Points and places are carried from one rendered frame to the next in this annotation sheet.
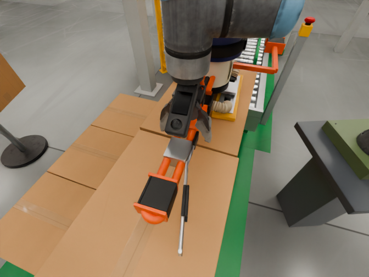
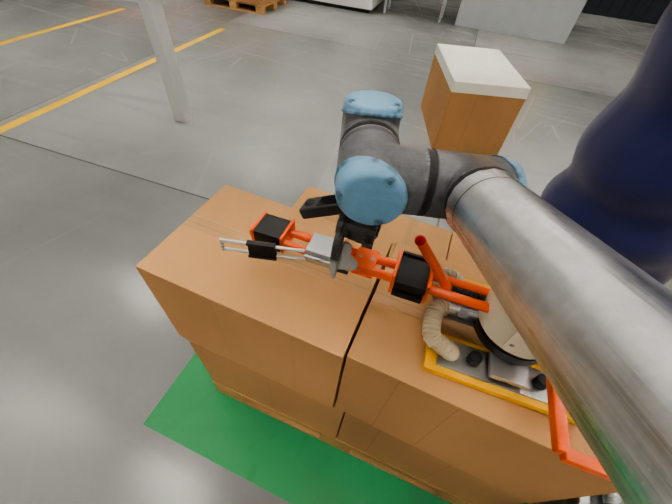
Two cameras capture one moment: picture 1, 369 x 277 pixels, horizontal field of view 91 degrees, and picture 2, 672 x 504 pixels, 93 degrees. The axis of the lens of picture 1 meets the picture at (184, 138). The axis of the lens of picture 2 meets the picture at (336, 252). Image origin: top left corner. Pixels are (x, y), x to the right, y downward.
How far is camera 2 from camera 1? 0.61 m
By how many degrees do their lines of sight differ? 54
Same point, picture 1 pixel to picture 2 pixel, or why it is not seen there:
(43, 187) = not seen: hidden behind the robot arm
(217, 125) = (409, 338)
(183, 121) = (311, 205)
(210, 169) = (326, 314)
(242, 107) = (465, 397)
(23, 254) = not seen: hidden behind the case
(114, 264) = (243, 232)
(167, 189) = (272, 231)
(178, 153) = (315, 244)
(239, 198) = not seen: outside the picture
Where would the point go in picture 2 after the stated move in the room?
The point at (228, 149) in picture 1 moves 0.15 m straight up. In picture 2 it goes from (359, 346) to (369, 313)
